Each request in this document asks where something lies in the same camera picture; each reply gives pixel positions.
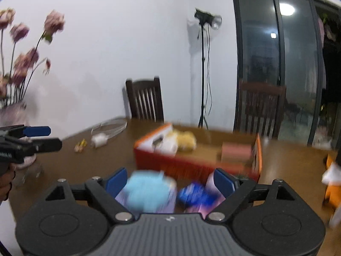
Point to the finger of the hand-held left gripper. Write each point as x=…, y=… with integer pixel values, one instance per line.
x=49, y=145
x=37, y=131

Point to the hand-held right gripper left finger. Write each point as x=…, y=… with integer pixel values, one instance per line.
x=117, y=182

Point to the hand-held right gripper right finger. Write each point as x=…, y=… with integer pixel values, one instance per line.
x=223, y=182

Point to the blue packet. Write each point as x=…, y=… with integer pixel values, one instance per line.
x=195, y=194

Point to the light blue plush toy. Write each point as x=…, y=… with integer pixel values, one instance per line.
x=147, y=192

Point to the orange cardboard box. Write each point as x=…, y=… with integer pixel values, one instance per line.
x=191, y=164

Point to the purple cushion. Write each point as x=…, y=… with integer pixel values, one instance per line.
x=170, y=200

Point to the white and yellow plush toy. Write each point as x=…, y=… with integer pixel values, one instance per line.
x=183, y=140

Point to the person's left hand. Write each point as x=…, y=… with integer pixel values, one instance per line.
x=5, y=181

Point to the small yellow pieces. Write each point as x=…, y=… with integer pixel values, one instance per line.
x=80, y=145

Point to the reddish pink block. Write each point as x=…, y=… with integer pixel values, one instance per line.
x=236, y=152

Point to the white power adapter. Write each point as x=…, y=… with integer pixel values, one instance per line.
x=99, y=140

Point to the pink artificial flowers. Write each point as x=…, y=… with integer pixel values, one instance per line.
x=22, y=58

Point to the dark wooden chair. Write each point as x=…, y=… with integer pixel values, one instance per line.
x=262, y=109
x=145, y=100

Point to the orange bag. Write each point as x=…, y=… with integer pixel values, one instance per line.
x=331, y=189

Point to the black studio light stand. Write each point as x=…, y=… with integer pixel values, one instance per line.
x=203, y=66

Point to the sliding glass door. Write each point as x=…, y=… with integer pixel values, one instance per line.
x=290, y=66

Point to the hanging clothes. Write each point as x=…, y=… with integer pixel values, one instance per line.
x=326, y=28

